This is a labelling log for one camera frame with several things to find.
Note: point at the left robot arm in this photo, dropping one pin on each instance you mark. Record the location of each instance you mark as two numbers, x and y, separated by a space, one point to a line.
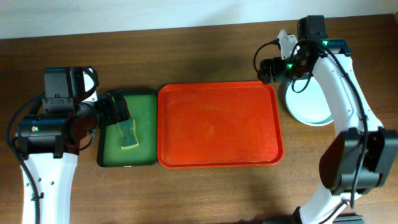
47 141

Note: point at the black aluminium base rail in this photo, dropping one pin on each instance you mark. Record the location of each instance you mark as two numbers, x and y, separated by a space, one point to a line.
349 219

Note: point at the light blue plate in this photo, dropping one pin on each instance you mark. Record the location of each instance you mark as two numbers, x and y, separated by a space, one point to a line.
309 106

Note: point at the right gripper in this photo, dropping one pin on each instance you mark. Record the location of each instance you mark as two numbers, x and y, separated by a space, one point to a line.
283 74

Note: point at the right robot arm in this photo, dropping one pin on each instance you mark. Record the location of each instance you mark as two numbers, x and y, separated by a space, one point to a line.
363 152

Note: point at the red plastic tray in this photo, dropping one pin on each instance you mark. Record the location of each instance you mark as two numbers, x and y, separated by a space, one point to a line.
221 124

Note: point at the green yellow sponge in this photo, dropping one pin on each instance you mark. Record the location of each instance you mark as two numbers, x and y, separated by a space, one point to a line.
128 134

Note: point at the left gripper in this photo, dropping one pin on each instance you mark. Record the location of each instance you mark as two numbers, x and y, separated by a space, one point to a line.
109 109

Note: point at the dark green tray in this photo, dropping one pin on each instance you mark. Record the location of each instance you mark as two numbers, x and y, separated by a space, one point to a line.
142 106

